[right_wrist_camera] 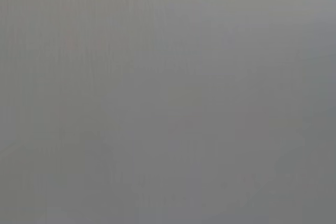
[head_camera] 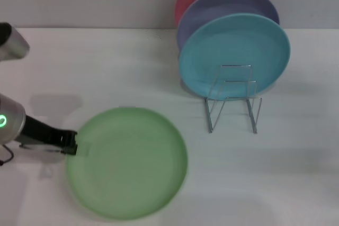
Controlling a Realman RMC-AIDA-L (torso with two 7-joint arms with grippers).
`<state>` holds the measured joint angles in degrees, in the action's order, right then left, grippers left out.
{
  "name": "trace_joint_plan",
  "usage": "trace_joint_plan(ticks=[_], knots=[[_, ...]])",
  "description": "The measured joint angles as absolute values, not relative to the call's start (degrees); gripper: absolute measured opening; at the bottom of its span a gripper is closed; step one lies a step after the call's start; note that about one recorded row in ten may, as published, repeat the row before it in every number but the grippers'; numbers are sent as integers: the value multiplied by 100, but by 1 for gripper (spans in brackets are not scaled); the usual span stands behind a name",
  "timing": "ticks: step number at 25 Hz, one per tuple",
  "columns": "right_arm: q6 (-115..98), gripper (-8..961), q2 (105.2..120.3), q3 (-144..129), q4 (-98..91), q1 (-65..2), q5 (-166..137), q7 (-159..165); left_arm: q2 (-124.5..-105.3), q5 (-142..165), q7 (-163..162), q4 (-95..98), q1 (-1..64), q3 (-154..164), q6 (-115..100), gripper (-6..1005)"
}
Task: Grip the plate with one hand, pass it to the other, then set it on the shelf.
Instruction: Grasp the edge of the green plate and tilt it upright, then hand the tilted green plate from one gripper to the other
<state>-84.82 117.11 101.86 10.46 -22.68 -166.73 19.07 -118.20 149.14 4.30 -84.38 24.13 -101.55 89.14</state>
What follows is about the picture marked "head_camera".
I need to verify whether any thin left wrist cable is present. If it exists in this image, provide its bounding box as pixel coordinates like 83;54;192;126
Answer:
0;143;14;168

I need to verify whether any green round plate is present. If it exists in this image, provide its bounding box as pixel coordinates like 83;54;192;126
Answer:
65;106;189;221

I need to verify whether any light blue round plate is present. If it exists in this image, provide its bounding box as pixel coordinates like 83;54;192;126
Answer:
179;13;291;102

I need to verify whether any chrome wire plate rack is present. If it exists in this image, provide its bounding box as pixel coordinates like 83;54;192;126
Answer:
203;64;263;134

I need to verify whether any purple round plate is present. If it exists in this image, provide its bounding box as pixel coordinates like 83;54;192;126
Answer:
176;0;281;52

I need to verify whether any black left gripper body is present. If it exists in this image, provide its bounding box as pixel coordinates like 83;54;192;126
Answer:
15;114;64;154

